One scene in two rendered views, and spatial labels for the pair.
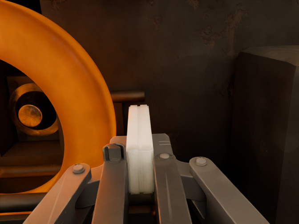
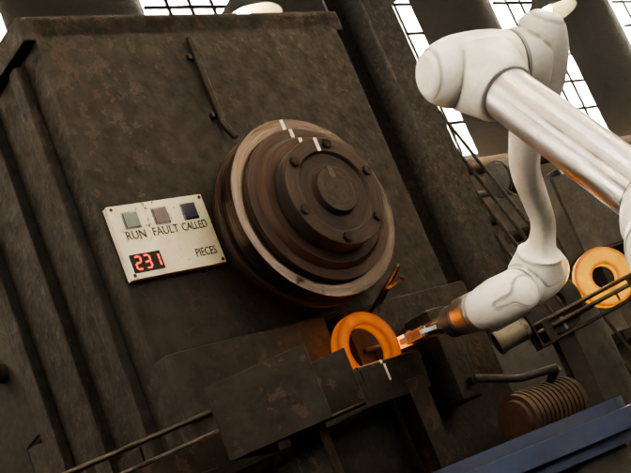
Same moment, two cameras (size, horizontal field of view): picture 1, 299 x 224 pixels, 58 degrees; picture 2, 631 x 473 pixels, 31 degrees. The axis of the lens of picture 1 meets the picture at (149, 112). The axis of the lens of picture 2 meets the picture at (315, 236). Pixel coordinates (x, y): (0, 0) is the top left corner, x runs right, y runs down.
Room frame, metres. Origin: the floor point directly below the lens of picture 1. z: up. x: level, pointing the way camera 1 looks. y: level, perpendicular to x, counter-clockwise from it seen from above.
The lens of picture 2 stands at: (-1.83, 1.82, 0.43)
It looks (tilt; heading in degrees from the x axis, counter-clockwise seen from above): 13 degrees up; 320
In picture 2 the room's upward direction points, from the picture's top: 22 degrees counter-clockwise
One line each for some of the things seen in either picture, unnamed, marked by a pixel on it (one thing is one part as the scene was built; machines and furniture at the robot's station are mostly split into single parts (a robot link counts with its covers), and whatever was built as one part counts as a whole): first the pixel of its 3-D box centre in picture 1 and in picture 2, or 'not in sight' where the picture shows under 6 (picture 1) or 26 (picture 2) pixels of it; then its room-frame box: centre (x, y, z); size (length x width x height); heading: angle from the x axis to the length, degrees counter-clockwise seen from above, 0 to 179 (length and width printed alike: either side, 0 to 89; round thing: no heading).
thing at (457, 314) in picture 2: not in sight; (469, 313); (-0.06, 0.00, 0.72); 0.09 x 0.06 x 0.09; 92
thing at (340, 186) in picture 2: not in sight; (331, 193); (0.08, 0.11, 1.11); 0.28 x 0.06 x 0.28; 92
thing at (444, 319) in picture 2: not in sight; (448, 323); (0.01, 0.00, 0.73); 0.09 x 0.08 x 0.07; 2
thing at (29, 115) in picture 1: (54, 95); not in sight; (0.34, 0.12, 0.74); 0.17 x 0.04 x 0.04; 2
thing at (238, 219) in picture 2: not in sight; (309, 211); (0.18, 0.12, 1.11); 0.47 x 0.06 x 0.47; 92
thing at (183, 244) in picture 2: not in sight; (166, 236); (0.28, 0.46, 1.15); 0.26 x 0.02 x 0.18; 92
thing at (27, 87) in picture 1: (70, 83); not in sight; (0.43, 0.13, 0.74); 0.30 x 0.06 x 0.07; 2
